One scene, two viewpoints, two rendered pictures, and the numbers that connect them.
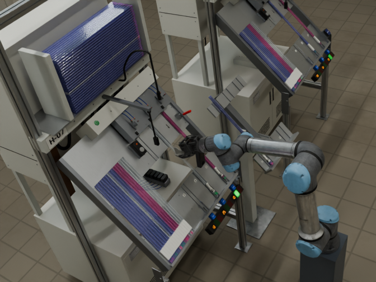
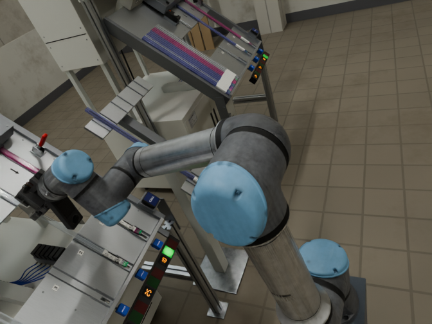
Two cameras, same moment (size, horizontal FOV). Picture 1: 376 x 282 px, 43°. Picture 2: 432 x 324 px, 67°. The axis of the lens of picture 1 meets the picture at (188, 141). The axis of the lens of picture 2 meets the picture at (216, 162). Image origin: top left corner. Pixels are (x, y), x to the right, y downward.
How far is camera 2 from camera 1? 1.53 m
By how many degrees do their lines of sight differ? 6
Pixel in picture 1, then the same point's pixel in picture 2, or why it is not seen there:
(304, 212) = (278, 281)
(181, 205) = (49, 311)
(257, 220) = (229, 267)
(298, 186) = (236, 225)
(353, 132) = (312, 137)
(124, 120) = not seen: outside the picture
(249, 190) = (204, 234)
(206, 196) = (106, 274)
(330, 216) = (333, 261)
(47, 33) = not seen: outside the picture
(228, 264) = not seen: outside the picture
